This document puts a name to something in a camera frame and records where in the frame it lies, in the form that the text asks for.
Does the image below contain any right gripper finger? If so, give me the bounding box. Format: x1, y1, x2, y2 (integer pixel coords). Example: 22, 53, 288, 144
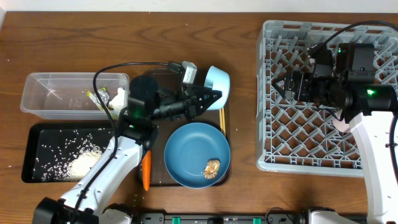
272, 83, 286, 99
272, 71, 293, 85

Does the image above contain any light blue rice bowl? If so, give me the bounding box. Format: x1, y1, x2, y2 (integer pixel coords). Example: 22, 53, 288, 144
204, 66, 231, 110

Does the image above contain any pink plastic cup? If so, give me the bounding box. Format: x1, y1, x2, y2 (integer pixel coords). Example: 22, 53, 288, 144
332, 118, 351, 133

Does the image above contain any snack wrapper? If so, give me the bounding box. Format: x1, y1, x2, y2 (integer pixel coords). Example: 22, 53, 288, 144
86, 87, 110, 110

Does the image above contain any white paper napkin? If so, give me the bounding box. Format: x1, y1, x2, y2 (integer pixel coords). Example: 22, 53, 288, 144
108, 88, 126, 112

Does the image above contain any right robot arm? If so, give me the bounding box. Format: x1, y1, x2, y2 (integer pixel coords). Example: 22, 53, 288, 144
272, 43, 397, 223

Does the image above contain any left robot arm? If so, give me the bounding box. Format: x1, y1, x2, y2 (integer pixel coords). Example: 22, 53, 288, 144
33, 70, 231, 223

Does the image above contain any grey plastic dishwasher rack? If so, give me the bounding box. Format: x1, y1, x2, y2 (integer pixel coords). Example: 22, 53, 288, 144
256, 20, 397, 177

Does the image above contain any large blue plate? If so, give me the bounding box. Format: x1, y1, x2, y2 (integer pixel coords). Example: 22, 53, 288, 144
164, 123, 231, 189

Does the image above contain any brown food scrap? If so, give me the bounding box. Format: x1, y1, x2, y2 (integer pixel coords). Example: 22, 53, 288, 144
203, 159, 221, 179

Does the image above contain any orange carrot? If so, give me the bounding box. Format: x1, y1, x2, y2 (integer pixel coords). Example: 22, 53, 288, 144
142, 151, 152, 191

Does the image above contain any dark brown serving tray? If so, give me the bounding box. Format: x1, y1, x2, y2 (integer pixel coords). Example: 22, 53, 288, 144
144, 68, 229, 188

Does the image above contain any white rice pile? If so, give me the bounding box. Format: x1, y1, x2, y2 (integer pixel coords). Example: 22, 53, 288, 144
32, 128, 113, 182

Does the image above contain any clear plastic bin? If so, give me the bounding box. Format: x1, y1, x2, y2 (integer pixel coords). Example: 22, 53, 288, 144
20, 72, 134, 121

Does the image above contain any black rectangular tray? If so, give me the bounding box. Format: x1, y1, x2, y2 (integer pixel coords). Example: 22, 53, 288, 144
21, 122, 113, 183

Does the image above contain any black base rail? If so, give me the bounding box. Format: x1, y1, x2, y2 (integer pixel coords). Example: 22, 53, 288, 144
99, 212, 312, 224

